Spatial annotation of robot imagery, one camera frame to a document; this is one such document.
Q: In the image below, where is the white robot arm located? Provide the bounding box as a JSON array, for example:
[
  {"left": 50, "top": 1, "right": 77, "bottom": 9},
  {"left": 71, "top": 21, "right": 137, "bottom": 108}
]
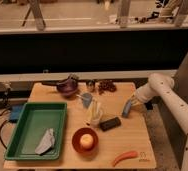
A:
[{"left": 131, "top": 73, "right": 188, "bottom": 171}]

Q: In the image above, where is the purple pot with handle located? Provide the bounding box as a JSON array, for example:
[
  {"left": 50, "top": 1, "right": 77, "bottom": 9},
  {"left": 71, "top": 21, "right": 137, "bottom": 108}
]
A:
[{"left": 43, "top": 74, "right": 79, "bottom": 98}]

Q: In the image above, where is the grey folded cloth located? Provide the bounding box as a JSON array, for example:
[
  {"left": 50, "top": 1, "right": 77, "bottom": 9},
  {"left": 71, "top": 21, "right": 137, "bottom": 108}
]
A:
[{"left": 35, "top": 128, "right": 55, "bottom": 155}]

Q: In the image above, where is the black cable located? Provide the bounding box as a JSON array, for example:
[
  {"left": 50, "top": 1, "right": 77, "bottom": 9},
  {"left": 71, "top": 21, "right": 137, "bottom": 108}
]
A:
[{"left": 0, "top": 87, "right": 13, "bottom": 149}]

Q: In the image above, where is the blue sponge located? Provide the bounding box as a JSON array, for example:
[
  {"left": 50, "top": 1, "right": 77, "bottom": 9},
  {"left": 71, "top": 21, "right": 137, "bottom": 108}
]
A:
[{"left": 122, "top": 100, "right": 132, "bottom": 118}]

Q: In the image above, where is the blue box on floor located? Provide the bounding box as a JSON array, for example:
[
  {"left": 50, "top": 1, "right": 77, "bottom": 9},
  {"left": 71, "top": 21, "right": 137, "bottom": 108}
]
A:
[{"left": 9, "top": 105, "right": 23, "bottom": 123}]

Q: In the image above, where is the blue-grey small scoop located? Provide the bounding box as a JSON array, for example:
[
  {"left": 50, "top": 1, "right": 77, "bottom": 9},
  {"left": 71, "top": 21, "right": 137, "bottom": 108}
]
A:
[{"left": 77, "top": 93, "right": 93, "bottom": 108}]

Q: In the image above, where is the dark grape bunch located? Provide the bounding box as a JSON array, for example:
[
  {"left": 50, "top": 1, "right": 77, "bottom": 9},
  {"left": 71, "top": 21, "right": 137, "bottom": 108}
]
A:
[{"left": 98, "top": 80, "right": 117, "bottom": 94}]

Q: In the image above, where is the yellow round fruit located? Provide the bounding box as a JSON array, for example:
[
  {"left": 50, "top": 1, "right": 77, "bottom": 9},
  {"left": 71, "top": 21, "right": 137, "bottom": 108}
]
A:
[{"left": 80, "top": 134, "right": 94, "bottom": 149}]

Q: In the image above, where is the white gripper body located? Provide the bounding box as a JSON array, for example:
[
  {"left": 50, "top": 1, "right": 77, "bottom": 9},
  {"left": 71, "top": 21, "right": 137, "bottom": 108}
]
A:
[{"left": 131, "top": 84, "right": 156, "bottom": 105}]

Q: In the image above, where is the black rectangular block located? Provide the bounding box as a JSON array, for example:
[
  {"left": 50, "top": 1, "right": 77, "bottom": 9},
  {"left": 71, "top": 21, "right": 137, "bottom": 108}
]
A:
[{"left": 99, "top": 117, "right": 121, "bottom": 131}]

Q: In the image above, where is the orange carrot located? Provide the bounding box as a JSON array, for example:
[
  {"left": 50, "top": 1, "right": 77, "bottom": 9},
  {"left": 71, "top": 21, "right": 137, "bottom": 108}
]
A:
[{"left": 112, "top": 151, "right": 138, "bottom": 167}]

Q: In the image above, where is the green plastic tray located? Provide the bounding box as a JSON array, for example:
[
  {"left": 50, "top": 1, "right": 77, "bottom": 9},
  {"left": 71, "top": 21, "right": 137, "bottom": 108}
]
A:
[{"left": 5, "top": 102, "right": 67, "bottom": 161}]

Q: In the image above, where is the red-brown bowl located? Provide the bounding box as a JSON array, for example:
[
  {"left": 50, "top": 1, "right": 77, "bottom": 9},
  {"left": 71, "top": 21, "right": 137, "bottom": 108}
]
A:
[{"left": 72, "top": 127, "right": 98, "bottom": 155}]

